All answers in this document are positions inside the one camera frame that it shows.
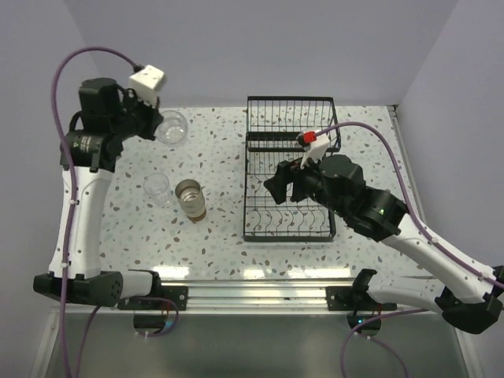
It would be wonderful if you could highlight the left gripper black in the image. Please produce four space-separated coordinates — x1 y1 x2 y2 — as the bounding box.
111 87 164 141

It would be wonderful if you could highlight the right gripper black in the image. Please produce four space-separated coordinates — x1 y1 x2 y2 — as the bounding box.
264 147 348 217

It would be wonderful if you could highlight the clear glass back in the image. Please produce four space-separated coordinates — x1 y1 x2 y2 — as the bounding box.
155 109 188 148

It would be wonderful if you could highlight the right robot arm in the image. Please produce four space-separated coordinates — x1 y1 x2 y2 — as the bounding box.
264 154 503 335

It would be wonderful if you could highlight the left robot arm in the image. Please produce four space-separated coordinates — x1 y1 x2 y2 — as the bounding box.
33 73 164 309

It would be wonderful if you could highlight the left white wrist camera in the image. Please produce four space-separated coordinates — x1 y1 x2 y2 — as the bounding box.
128 65 166 103

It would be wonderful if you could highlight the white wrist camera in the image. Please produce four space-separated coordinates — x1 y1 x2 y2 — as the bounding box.
128 65 166 103
296 130 330 169

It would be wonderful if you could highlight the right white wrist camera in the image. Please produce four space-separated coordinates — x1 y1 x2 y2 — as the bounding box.
296 130 330 169

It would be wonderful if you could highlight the black wire dish rack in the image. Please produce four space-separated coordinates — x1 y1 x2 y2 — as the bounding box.
243 96 338 243

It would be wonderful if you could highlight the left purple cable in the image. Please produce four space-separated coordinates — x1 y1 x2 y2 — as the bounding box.
52 46 141 378

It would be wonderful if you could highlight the aluminium mounting rail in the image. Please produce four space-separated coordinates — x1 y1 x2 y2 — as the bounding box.
50 277 461 314

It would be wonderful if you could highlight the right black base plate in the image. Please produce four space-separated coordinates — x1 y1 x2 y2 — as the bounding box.
325 286 398 312

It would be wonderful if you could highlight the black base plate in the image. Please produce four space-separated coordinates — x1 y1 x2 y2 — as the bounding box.
117 285 189 311
325 286 398 312

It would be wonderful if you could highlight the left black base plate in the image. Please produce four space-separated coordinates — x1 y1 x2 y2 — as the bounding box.
117 285 189 311

